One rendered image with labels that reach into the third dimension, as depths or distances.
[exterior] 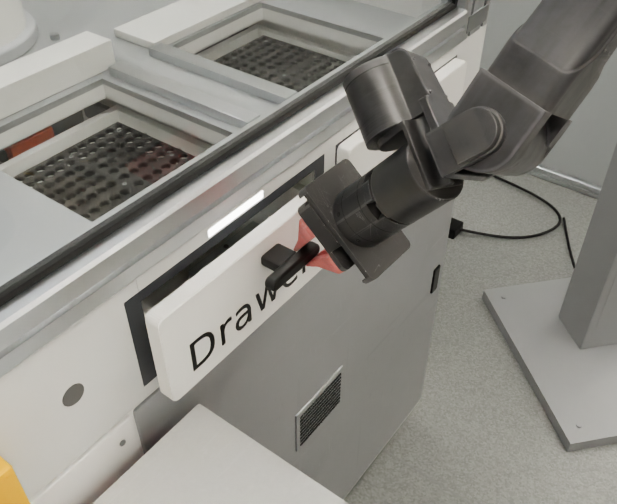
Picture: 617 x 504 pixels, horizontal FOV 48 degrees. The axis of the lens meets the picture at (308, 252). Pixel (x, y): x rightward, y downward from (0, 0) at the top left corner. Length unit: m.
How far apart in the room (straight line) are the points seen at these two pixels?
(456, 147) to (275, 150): 0.24
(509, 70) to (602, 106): 1.83
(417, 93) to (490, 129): 0.08
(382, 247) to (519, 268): 1.50
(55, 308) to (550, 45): 0.40
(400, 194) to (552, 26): 0.16
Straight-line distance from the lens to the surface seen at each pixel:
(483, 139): 0.50
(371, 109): 0.56
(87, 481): 0.72
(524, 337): 1.86
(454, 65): 0.99
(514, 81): 0.51
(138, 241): 0.59
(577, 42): 0.51
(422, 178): 0.54
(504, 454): 1.67
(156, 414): 0.74
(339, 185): 0.63
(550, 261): 2.16
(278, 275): 0.65
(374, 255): 0.62
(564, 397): 1.76
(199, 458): 0.71
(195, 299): 0.62
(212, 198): 0.64
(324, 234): 0.61
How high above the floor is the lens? 1.35
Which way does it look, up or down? 41 degrees down
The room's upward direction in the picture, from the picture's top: straight up
